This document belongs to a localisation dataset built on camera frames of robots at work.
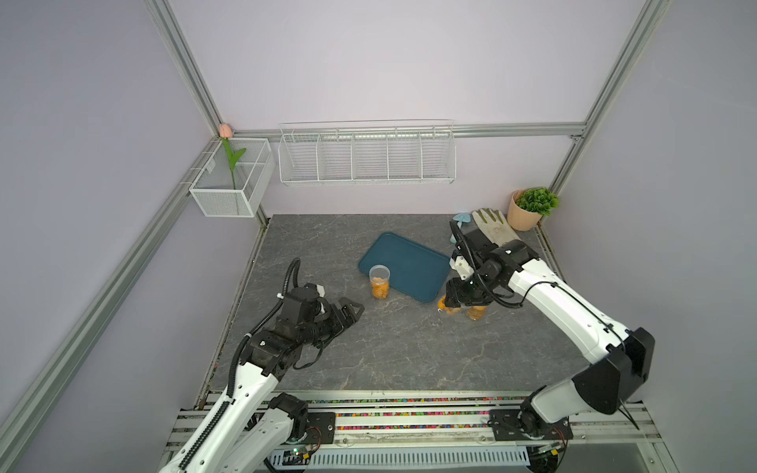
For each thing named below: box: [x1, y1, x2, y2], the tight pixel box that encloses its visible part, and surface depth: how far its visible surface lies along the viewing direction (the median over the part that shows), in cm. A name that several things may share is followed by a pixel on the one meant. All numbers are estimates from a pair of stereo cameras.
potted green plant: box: [506, 187, 560, 232], surface depth 110 cm
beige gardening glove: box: [472, 207, 521, 247], surface depth 120 cm
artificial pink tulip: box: [218, 123, 247, 191], surface depth 92 cm
